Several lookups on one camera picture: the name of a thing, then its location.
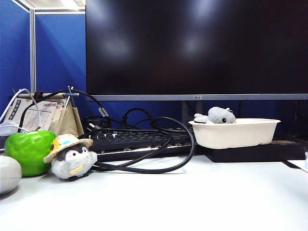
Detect green apple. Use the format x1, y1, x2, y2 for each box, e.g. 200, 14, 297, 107
4, 127, 57, 177

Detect silver partition frame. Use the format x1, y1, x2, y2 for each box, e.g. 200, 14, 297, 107
11, 0, 86, 94

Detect penguin plush with straw hat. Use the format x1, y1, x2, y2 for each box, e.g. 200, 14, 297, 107
43, 134, 98, 181

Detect thick black cable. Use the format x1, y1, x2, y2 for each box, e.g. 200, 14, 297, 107
79, 115, 195, 174

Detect black flat box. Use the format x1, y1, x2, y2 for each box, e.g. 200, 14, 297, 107
204, 138, 306, 163

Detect black computer monitor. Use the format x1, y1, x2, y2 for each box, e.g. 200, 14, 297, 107
85, 0, 308, 101

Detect white plastic bag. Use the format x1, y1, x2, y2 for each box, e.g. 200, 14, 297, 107
0, 121, 27, 139

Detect grey fluffy octopus plush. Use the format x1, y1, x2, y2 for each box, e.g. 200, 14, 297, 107
193, 106, 237, 125

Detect white rounded pod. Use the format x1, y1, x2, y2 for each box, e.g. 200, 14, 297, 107
0, 155, 22, 195

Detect black keyboard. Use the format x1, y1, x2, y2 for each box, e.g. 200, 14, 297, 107
83, 127, 205, 162

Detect grey monitor stand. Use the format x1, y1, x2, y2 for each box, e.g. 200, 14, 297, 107
181, 100, 203, 122

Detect black cable with ferrite bead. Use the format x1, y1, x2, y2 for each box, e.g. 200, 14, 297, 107
18, 89, 114, 133

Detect black power plug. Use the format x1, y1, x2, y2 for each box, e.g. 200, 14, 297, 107
88, 122, 108, 132

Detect cream paper lunch box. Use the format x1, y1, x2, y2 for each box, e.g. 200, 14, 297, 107
188, 117, 282, 149

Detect beige canvas desk calendar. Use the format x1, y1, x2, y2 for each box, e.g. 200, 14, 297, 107
0, 86, 85, 138

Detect white charging cable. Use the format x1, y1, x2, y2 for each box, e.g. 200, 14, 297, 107
0, 88, 40, 132

